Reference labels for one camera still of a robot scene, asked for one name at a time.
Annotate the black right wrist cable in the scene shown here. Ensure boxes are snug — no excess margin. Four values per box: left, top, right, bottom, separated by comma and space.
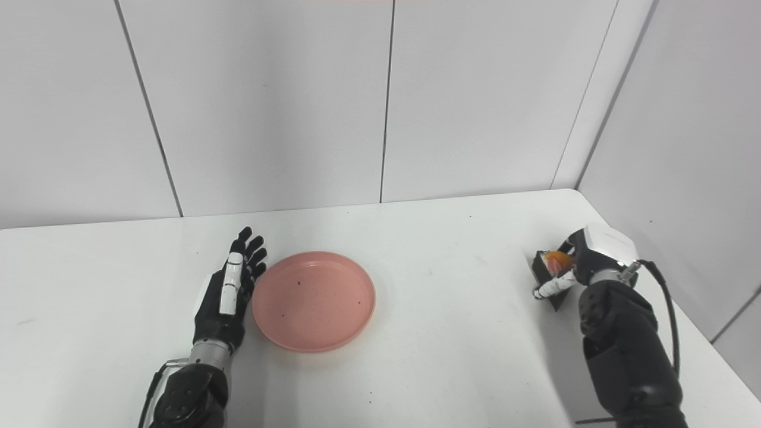
621, 260, 681, 375

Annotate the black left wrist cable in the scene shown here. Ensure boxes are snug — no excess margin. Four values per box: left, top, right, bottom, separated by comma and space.
138, 360, 188, 428

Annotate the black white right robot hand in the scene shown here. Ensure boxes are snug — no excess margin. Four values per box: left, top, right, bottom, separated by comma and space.
533, 224, 640, 300

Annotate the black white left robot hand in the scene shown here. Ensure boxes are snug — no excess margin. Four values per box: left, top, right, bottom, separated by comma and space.
193, 226, 268, 354

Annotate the pink round plate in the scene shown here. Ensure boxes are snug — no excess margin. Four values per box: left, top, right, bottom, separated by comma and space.
251, 251, 376, 354

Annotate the triangular cake slice with fruit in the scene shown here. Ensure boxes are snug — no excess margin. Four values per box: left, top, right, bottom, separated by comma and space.
531, 250, 577, 312

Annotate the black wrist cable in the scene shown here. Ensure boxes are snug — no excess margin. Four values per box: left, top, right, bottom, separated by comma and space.
621, 260, 681, 375
138, 360, 188, 428

